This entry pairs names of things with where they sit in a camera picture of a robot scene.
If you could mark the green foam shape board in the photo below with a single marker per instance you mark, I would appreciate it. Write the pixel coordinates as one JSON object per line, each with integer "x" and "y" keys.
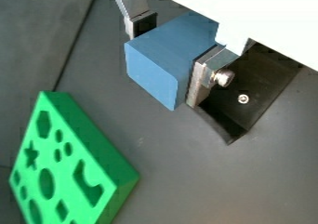
{"x": 71, "y": 178}

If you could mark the black curved fixture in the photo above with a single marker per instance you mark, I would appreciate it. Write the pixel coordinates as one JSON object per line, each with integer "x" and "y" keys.
{"x": 232, "y": 108}

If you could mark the blue rectangular block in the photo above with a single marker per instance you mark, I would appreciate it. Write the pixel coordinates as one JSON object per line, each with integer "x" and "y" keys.
{"x": 159, "y": 56}

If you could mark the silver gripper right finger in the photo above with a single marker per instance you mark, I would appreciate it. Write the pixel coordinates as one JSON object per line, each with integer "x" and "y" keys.
{"x": 209, "y": 72}

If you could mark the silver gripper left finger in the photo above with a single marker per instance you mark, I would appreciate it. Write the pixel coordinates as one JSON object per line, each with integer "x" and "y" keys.
{"x": 137, "y": 17}

